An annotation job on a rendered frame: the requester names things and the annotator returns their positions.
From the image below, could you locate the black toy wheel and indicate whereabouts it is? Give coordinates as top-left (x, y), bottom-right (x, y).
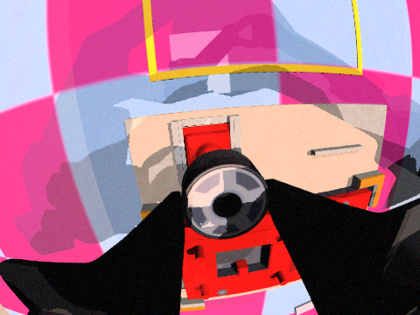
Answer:
top-left (182, 150), bottom-right (270, 239)

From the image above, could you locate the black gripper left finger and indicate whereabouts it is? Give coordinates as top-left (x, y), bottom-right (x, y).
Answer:
top-left (0, 192), bottom-right (186, 315)

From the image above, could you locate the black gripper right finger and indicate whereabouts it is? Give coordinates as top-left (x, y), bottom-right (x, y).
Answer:
top-left (266, 178), bottom-right (420, 315)

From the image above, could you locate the pale pink flat bar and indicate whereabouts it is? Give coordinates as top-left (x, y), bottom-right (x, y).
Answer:
top-left (295, 301), bottom-right (315, 315)

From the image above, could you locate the yellow rectangular outline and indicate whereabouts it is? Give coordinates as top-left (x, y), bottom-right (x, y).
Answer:
top-left (143, 0), bottom-right (363, 81)

